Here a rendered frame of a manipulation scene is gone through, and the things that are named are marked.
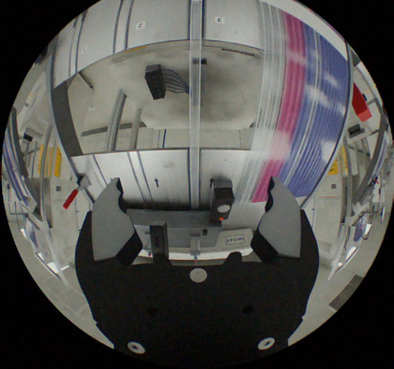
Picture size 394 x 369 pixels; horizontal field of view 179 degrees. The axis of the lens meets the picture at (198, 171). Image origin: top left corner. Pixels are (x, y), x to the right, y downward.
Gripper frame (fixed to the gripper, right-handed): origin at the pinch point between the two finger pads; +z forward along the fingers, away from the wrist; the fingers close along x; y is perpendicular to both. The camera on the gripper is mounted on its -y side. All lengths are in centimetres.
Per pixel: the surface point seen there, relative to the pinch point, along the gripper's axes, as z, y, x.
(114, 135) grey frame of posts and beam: 39, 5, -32
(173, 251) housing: 10.1, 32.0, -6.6
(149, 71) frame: 37.7, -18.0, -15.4
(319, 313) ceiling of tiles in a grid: -87, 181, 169
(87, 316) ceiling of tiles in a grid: -69, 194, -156
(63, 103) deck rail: 11.7, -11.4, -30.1
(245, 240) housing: 12.6, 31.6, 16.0
